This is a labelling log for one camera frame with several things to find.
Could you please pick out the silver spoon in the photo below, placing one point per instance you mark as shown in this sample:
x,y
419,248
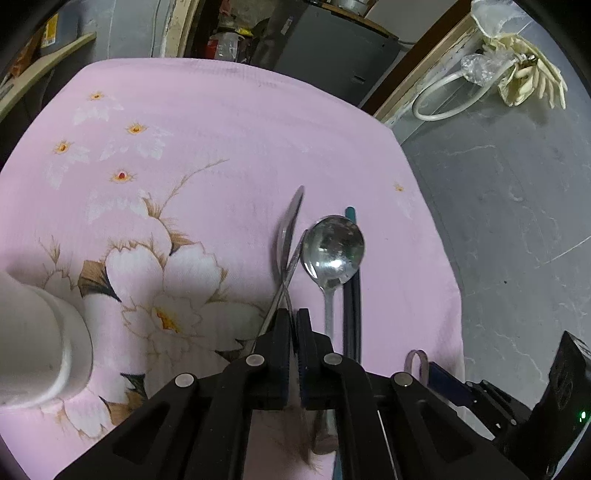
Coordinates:
x,y
332,254

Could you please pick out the teal-tipped black chopstick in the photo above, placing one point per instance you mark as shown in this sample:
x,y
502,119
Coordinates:
x,y
357,317
347,319

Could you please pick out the silver table knife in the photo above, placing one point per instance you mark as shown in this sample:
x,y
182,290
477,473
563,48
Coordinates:
x,y
284,237

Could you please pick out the wooden kitchen counter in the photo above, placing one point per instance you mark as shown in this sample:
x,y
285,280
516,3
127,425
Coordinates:
x,y
16,88

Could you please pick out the pink floral table cloth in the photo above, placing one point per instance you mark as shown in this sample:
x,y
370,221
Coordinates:
x,y
147,194

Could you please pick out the white utensil holder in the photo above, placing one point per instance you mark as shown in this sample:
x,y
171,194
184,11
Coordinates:
x,y
46,349

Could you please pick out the grey cabinet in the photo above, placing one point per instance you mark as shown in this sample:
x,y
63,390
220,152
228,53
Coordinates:
x,y
327,49

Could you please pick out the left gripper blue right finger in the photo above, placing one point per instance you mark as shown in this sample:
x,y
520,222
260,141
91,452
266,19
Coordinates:
x,y
319,389

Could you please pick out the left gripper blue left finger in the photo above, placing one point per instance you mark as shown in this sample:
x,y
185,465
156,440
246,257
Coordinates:
x,y
272,378

